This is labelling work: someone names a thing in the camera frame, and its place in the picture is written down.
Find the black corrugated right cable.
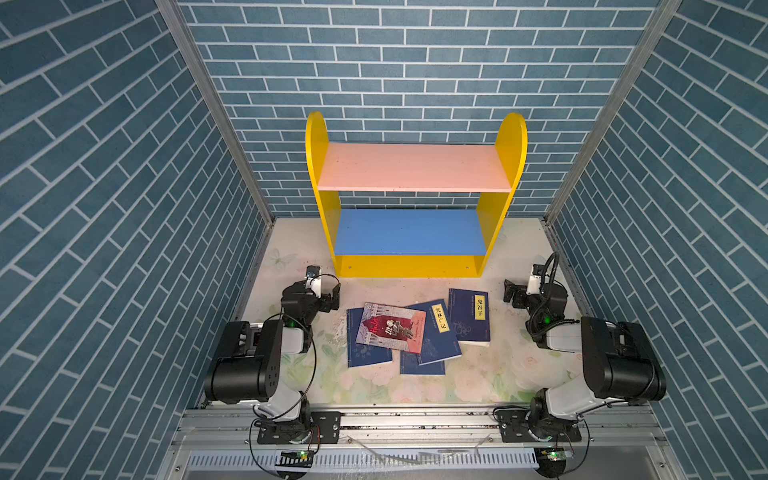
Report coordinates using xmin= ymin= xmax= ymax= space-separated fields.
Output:
xmin=538 ymin=251 xmax=562 ymax=301

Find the aluminium front rail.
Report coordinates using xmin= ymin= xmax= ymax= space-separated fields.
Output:
xmin=171 ymin=405 xmax=668 ymax=451

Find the navy book right side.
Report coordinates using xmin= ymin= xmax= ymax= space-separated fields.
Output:
xmin=448 ymin=288 xmax=491 ymax=346

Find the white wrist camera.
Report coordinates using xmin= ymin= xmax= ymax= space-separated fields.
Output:
xmin=526 ymin=264 xmax=546 ymax=295
xmin=305 ymin=265 xmax=322 ymax=297

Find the right green circuit board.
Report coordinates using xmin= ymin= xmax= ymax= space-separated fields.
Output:
xmin=534 ymin=448 xmax=567 ymax=479

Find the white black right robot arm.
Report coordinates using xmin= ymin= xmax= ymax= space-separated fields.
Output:
xmin=503 ymin=280 xmax=667 ymax=437

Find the red illustrated cover book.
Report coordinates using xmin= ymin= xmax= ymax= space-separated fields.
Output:
xmin=356 ymin=302 xmax=426 ymax=354

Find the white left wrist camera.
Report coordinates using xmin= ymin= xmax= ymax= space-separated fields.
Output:
xmin=305 ymin=265 xmax=322 ymax=297

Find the white slotted cable duct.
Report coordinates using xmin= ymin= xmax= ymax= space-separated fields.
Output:
xmin=187 ymin=448 xmax=539 ymax=473

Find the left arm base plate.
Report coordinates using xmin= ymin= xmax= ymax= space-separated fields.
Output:
xmin=256 ymin=410 xmax=342 ymax=445

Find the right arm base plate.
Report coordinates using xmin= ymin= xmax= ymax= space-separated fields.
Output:
xmin=491 ymin=406 xmax=582 ymax=443

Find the floral table mat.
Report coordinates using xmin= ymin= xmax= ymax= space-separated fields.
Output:
xmin=244 ymin=218 xmax=583 ymax=407

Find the green circuit board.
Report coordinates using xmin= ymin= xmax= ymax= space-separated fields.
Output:
xmin=534 ymin=448 xmax=567 ymax=479
xmin=275 ymin=450 xmax=315 ymax=470

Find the navy book bottom centre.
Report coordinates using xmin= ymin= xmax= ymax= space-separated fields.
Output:
xmin=400 ymin=352 xmax=446 ymax=377

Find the yellow pink blue bookshelf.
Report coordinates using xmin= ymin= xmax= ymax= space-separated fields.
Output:
xmin=305 ymin=112 xmax=528 ymax=278

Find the navy book far left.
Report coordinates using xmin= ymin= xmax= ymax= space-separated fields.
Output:
xmin=346 ymin=308 xmax=393 ymax=368

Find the navy book yellow label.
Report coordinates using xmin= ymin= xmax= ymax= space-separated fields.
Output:
xmin=410 ymin=299 xmax=462 ymax=366

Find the left green circuit board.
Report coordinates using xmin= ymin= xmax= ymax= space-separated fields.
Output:
xmin=275 ymin=450 xmax=315 ymax=470

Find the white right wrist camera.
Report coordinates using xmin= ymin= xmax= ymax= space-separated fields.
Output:
xmin=526 ymin=264 xmax=546 ymax=295

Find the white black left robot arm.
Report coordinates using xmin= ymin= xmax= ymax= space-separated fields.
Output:
xmin=204 ymin=277 xmax=341 ymax=423

